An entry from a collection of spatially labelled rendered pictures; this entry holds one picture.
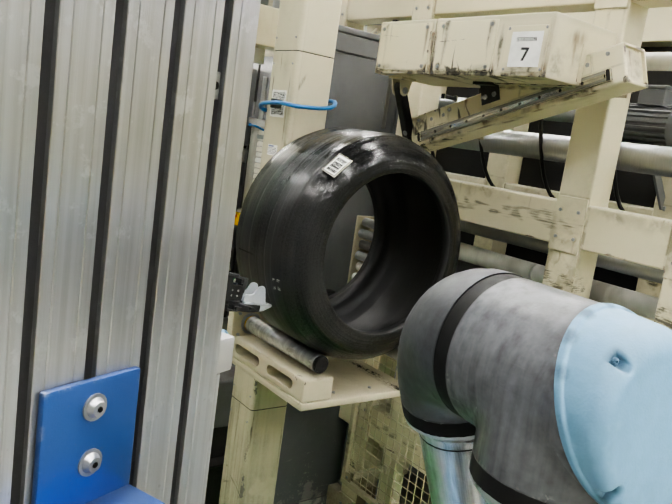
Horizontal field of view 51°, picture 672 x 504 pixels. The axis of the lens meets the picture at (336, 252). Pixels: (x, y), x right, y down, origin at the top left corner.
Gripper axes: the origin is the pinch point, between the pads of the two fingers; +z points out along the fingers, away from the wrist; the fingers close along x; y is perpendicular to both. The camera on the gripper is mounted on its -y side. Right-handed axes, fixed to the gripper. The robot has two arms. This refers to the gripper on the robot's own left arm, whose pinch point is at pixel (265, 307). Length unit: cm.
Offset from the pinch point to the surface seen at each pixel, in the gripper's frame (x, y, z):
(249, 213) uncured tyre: 8.5, 20.7, -5.2
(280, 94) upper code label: 33, 53, 11
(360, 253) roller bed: 37, 13, 56
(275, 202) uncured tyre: -0.7, 25.0, -4.5
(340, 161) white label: -10.1, 37.5, 3.8
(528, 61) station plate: -29, 70, 35
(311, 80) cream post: 28, 59, 16
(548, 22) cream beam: -32, 78, 34
